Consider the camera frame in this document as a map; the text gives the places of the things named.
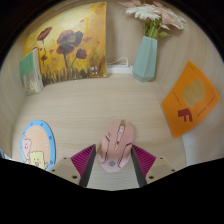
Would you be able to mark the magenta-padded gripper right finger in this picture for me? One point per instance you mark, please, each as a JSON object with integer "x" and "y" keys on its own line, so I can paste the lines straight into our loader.
{"x": 151, "y": 166}

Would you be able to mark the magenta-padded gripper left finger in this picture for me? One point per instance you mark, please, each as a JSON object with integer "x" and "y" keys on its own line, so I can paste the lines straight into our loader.
{"x": 74, "y": 166}

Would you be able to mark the pink computer mouse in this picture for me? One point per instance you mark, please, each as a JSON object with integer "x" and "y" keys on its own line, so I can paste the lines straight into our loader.
{"x": 116, "y": 145}

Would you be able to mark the round blue-rimmed cartoon mouse pad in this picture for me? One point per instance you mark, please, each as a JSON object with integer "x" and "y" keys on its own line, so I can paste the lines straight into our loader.
{"x": 37, "y": 143}

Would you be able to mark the orange booklet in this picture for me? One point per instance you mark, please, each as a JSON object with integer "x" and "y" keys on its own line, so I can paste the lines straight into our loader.
{"x": 190, "y": 100}

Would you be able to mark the white power strip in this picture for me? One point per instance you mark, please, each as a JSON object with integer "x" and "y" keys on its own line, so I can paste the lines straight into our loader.
{"x": 120, "y": 69}

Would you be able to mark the green and beige book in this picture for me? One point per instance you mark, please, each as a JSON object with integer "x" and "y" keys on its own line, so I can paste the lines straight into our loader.
{"x": 30, "y": 73}

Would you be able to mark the teal faceted vase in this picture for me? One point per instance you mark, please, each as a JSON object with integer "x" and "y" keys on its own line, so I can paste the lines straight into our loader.
{"x": 145, "y": 60}

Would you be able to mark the yellow poppy flower painting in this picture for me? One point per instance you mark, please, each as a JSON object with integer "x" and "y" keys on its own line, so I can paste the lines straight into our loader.
{"x": 71, "y": 43}

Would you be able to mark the white and pink flower bouquet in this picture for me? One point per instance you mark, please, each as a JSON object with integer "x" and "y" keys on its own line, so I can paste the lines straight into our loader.
{"x": 150, "y": 13}

